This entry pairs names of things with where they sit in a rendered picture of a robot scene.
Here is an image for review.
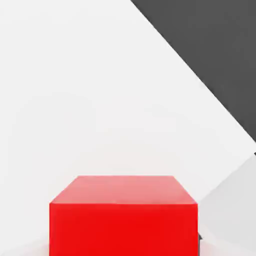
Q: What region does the small red cube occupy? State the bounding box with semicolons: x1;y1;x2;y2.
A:
48;175;199;256

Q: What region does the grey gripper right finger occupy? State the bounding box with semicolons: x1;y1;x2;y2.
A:
197;232;241;256

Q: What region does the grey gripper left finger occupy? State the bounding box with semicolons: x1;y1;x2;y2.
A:
19;239;50;256

